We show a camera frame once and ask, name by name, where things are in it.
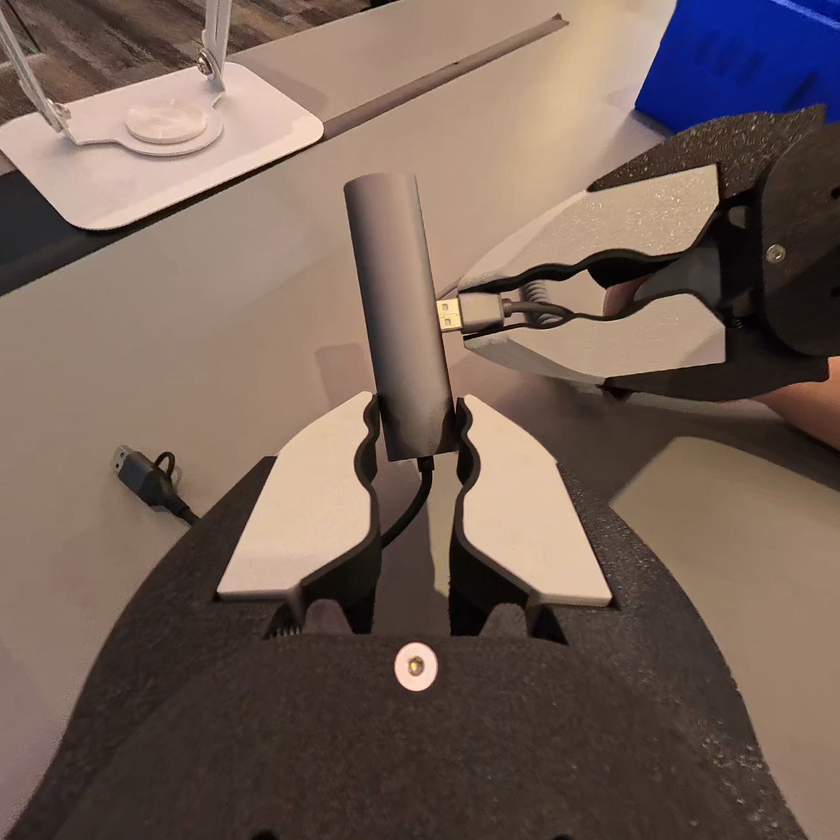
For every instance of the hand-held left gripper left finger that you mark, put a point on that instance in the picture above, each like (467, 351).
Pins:
(302, 531)

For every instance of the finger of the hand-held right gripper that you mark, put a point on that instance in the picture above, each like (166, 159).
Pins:
(623, 348)
(623, 216)

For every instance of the person's right hand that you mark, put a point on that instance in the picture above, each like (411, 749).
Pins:
(620, 298)

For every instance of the blue plastic bin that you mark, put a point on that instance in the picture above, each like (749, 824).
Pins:
(741, 59)

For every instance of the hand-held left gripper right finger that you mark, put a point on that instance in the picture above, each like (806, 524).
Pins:
(525, 518)

